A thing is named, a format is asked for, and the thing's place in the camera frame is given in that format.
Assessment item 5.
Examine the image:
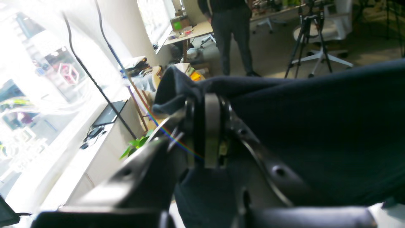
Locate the green potted plant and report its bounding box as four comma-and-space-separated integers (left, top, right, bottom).
120, 130, 153, 159

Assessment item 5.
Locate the black laptop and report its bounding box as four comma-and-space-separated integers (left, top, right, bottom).
91, 99, 128, 128

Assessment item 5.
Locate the white office chair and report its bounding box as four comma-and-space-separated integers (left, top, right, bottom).
293, 0, 353, 77

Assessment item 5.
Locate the black T-shirt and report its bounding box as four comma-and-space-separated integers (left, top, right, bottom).
152, 59, 405, 228

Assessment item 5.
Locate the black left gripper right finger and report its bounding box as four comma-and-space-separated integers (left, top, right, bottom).
204, 93, 377, 228

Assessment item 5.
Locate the person in dark clothes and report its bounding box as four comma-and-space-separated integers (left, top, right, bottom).
197, 0, 260, 77

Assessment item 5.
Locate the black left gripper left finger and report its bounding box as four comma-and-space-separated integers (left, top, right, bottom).
30, 98, 203, 228

